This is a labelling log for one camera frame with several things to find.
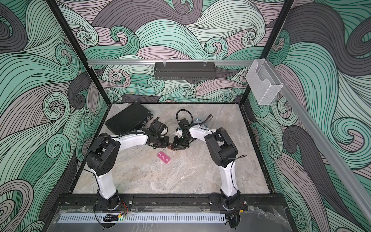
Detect pink three-compartment pillbox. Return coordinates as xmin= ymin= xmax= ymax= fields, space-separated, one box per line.
xmin=157 ymin=151 xmax=171 ymax=164

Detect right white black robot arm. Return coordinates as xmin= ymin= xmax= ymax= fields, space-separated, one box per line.
xmin=170 ymin=125 xmax=241 ymax=211

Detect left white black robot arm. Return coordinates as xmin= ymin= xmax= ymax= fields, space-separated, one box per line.
xmin=84 ymin=130 xmax=170 ymax=210

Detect clear blue rectangular pillbox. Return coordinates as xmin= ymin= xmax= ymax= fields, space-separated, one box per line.
xmin=193 ymin=118 xmax=207 ymax=128

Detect black hard case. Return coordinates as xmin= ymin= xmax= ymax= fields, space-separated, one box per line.
xmin=105 ymin=103 xmax=153 ymax=135

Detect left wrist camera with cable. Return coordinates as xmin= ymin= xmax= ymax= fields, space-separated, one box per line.
xmin=149 ymin=117 xmax=168 ymax=137

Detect black wall-mounted tray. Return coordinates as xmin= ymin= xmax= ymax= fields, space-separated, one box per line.
xmin=154 ymin=62 xmax=216 ymax=81

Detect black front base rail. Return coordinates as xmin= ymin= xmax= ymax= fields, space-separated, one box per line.
xmin=56 ymin=193 xmax=286 ymax=211

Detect white slotted cable duct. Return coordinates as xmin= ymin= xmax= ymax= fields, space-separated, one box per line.
xmin=57 ymin=213 xmax=227 ymax=224

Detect clear plastic wall bin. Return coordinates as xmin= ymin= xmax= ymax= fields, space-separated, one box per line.
xmin=246 ymin=59 xmax=283 ymax=105

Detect aluminium wall rail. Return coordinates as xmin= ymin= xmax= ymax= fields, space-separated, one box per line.
xmin=87 ymin=59 xmax=253 ymax=66

